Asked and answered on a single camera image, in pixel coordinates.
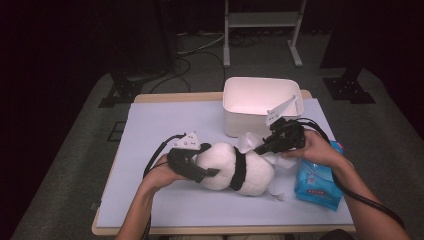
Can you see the black stand base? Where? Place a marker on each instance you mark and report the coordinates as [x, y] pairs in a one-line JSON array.
[[348, 90], [123, 91]]

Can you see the person's left hand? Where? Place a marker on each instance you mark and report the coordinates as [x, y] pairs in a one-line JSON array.
[[161, 176]]

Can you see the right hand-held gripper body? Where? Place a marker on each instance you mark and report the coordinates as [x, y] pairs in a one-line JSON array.
[[290, 135]]

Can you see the white wet wipe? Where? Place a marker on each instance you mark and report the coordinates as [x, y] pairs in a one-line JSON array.
[[248, 141]]

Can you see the person's right hand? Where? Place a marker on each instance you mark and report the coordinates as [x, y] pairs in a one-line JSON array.
[[318, 150]]

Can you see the white plastic storage box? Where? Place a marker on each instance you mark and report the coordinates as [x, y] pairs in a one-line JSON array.
[[246, 123]]

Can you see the panda plush toy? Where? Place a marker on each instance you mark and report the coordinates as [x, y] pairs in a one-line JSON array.
[[216, 166]]

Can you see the white metal stand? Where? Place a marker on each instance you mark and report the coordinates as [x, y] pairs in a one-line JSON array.
[[263, 19]]

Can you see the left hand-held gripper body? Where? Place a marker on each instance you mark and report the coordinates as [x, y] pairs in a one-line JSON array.
[[181, 163]]

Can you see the blue wet wipes pack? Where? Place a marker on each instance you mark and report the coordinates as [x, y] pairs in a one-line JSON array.
[[315, 195]]

